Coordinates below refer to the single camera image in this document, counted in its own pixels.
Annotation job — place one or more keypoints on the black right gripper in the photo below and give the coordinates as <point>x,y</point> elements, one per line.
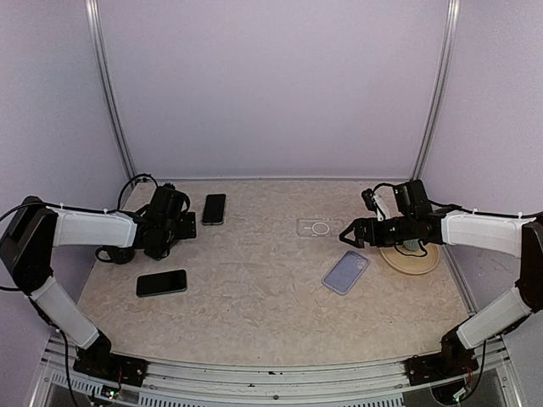
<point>361,225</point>

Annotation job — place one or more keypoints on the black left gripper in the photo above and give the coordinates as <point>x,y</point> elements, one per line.
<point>187,228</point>

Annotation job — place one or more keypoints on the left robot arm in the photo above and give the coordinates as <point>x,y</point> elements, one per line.
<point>37,227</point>

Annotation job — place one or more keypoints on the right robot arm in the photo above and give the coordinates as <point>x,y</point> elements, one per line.
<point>424,221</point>

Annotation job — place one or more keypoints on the lavender phone case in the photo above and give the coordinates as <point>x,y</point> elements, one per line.
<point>345,273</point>

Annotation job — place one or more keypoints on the clear case upper horizontal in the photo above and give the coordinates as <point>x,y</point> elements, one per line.
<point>319,228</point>

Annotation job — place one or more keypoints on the light blue cup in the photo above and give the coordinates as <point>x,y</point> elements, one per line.
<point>411,246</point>

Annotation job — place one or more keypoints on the beige round plate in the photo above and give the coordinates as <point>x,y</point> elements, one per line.
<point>412,264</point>

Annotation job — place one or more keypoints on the dark green mug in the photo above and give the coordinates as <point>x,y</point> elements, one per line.
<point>114,255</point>

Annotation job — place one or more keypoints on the front aluminium rail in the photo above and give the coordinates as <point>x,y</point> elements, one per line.
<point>173,383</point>

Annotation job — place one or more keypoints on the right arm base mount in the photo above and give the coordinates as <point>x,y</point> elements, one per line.
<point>452,360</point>

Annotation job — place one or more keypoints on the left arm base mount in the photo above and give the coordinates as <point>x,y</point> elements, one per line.
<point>97,360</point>

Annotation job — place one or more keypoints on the left aluminium frame post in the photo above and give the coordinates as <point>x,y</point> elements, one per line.
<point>98,43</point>

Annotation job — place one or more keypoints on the aluminium frame post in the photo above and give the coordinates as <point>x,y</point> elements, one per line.
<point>443,67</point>
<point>98,43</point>

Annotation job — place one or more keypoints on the right aluminium frame post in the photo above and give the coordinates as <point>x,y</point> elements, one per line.
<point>443,67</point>

